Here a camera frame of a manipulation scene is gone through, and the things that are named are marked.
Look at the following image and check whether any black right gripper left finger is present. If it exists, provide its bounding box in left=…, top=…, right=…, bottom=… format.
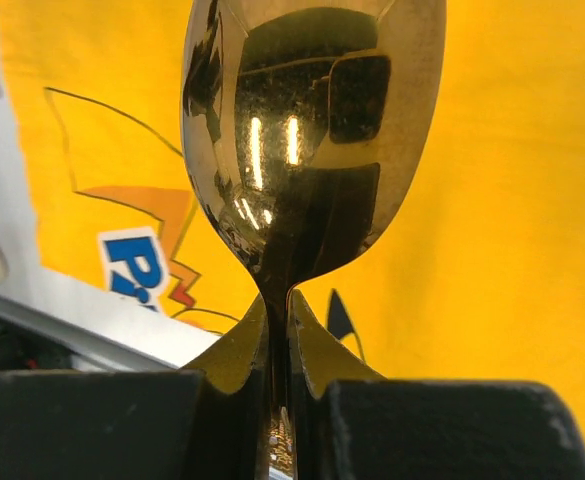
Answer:
left=0, top=300, right=267, bottom=479

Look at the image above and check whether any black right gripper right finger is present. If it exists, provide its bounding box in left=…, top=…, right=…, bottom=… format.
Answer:
left=290, top=292, right=585, bottom=479

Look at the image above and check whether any yellow pikachu place mat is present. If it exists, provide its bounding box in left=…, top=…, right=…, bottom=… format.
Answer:
left=0, top=1, right=585, bottom=435

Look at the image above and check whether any gold spoon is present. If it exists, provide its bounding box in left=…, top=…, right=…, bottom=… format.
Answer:
left=180, top=1, right=446, bottom=479

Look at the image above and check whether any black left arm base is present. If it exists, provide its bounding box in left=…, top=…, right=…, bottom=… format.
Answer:
left=0, top=318, right=76, bottom=371

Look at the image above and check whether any aluminium front frame rail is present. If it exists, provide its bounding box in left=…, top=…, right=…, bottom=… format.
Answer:
left=0, top=297, right=176, bottom=371

